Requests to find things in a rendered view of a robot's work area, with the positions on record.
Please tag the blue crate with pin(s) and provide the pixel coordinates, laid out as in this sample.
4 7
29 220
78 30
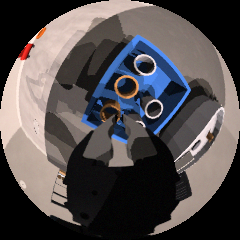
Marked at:
166 84

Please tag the bronze bushing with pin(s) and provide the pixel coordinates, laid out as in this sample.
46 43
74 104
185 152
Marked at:
209 136
132 92
110 103

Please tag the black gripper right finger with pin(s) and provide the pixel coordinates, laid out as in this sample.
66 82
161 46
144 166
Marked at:
144 144

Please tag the steel bushing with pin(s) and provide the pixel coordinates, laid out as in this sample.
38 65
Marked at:
148 60
136 117
155 111

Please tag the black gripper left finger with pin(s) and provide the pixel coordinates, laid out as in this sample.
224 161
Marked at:
96 145

